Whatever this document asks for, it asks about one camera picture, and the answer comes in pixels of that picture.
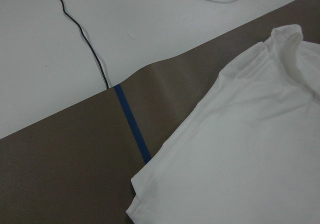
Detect white long-sleeve printed shirt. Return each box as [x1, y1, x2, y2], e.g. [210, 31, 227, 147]
[126, 24, 320, 224]

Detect thin black table cable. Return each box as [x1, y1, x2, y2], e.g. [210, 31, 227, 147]
[53, 0, 110, 89]

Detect blue tape grid lines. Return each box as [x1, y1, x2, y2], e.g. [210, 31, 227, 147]
[113, 84, 152, 164]

